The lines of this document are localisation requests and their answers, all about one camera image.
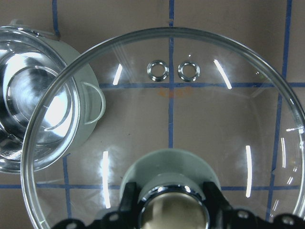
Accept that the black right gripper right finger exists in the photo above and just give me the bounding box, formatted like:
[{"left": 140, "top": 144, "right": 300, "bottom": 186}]
[{"left": 203, "top": 181, "right": 305, "bottom": 229}]

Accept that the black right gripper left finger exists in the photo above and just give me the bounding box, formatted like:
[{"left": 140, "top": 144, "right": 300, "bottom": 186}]
[{"left": 53, "top": 182, "right": 139, "bottom": 229}]

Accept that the glass pot lid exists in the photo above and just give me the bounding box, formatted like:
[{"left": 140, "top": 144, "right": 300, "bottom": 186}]
[{"left": 21, "top": 27, "right": 305, "bottom": 229}]

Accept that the light green steel pot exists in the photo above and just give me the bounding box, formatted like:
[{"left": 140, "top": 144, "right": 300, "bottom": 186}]
[{"left": 0, "top": 22, "right": 106, "bottom": 174}]

